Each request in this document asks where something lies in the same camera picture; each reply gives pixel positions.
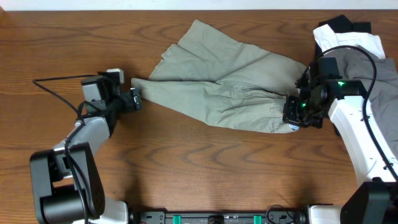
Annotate dark grey garment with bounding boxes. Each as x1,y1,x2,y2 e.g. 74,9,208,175
325,48,397,153

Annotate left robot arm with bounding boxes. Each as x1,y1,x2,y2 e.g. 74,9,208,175
30,68,142,223

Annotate black garment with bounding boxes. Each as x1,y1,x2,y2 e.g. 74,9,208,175
315,15,372,55

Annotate khaki grey shorts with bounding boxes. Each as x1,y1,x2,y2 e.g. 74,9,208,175
131,20,306,134

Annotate white shirt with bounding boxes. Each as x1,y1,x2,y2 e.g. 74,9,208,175
313,24,386,59

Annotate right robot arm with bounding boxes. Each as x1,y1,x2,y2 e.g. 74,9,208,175
282,57,397,223

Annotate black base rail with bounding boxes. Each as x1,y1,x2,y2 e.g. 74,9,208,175
128,205,310,224

